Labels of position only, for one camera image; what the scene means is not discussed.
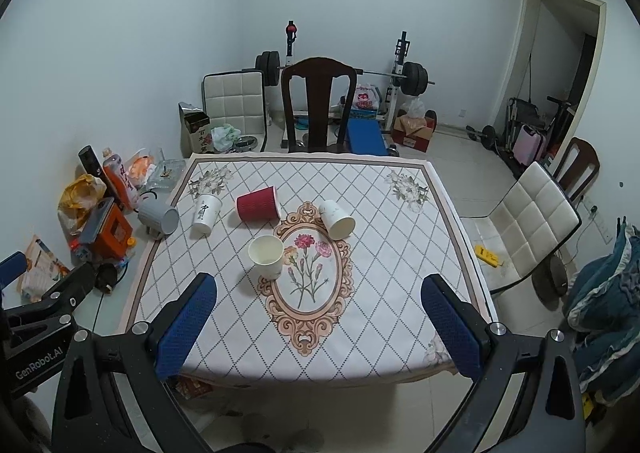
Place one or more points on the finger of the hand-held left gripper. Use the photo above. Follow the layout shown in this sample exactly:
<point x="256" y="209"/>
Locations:
<point x="70" y="287"/>
<point x="12" y="269"/>

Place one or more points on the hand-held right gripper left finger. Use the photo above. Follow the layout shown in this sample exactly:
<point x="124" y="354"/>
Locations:
<point x="186" y="320"/>

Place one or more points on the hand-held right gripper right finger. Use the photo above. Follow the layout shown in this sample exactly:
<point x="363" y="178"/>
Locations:
<point x="450" y="325"/>

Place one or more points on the white cup with black print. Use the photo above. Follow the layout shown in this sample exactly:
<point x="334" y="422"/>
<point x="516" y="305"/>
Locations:
<point x="206" y="214"/>

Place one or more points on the red paper cup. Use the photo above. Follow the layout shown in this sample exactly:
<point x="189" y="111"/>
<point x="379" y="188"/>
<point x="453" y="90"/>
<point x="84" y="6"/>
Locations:
<point x="257" y="207"/>

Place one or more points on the plain white paper cup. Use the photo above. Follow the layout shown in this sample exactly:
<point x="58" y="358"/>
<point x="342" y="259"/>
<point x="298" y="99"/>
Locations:
<point x="335" y="219"/>

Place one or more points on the cream paper cup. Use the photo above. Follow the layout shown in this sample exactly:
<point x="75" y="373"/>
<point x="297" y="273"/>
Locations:
<point x="267" y="257"/>

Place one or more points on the grey cup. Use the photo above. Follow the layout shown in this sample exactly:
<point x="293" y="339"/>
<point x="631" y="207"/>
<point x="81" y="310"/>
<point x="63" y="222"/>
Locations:
<point x="157" y="218"/>

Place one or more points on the orange printed leaflet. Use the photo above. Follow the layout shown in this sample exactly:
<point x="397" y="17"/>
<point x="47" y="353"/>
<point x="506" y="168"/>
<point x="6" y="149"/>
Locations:
<point x="40" y="265"/>

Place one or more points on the black round device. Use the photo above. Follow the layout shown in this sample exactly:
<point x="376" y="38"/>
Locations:
<point x="106" y="276"/>

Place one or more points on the orange box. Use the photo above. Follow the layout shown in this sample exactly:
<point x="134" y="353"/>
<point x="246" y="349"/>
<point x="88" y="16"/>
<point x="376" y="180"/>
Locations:
<point x="112" y="233"/>

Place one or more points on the yellow tool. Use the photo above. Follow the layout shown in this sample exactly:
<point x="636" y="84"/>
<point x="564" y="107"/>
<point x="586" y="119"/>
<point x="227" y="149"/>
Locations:
<point x="487" y="255"/>

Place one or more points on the floral diamond pattern tablecloth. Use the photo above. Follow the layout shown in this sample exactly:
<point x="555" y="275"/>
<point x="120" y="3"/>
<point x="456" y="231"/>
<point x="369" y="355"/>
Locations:
<point x="380" y="283"/>

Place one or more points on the yellow plastic bag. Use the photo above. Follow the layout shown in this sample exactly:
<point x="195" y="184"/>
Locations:
<point x="80" y="200"/>

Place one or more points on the orange drink bottle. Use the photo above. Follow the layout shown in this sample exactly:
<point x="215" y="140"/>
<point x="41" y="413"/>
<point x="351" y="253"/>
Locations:
<point x="119" y="180"/>

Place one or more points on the black bottle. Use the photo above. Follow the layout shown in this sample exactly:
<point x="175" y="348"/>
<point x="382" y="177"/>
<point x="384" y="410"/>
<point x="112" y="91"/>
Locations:
<point x="90" y="162"/>

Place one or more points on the white padded chair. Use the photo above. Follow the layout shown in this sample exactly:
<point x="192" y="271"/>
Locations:
<point x="232" y="98"/>
<point x="530" y="218"/>

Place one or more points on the orange white plastic bag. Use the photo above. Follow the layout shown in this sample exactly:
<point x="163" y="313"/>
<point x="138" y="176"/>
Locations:
<point x="137" y="164"/>

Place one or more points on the clear glass ashtray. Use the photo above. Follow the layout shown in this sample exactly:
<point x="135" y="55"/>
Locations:
<point x="165" y="175"/>

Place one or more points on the blue denim cloth pile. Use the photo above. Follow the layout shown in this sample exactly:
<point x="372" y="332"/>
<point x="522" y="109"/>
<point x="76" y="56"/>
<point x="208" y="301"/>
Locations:
<point x="607" y="283"/>

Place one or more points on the metal bowl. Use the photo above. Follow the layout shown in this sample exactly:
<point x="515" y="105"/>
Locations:
<point x="246" y="143"/>

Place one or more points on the white green plastic bag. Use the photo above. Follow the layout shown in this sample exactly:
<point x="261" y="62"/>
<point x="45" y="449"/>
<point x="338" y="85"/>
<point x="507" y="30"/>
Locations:
<point x="225" y="137"/>

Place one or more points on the brown printed carton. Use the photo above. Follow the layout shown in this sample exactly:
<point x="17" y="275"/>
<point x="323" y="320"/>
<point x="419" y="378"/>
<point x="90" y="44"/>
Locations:
<point x="196" y="133"/>

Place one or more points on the cardboard box red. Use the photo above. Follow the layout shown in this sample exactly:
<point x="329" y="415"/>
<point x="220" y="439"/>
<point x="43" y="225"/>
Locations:
<point x="412" y="133"/>

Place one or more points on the pink suitcase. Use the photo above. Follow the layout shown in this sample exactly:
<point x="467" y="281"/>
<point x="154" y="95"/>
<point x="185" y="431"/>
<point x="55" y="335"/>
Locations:
<point x="527" y="144"/>

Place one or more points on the blue weight bench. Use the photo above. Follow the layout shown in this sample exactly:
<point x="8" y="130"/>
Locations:
<point x="367" y="137"/>

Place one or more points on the dark wooden chair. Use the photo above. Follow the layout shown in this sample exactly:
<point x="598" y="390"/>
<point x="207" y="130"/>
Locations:
<point x="318" y="98"/>
<point x="584" y="158"/>

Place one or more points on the folding hand cart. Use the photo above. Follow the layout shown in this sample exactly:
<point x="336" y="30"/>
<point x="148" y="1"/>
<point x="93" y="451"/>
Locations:
<point x="521" y="115"/>

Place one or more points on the black kick scooter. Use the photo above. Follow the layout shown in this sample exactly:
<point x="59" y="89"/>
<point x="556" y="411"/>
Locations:
<point x="560" y="123"/>

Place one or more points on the red and white plastic bag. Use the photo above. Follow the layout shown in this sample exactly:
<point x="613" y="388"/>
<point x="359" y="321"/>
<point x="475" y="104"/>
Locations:
<point x="365" y="97"/>

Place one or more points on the black barbell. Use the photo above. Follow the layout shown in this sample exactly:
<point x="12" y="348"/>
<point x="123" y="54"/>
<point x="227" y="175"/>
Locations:
<point x="415" y="78"/>

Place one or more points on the white barbell rack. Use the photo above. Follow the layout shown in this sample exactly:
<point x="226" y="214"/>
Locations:
<point x="401" y="53"/>

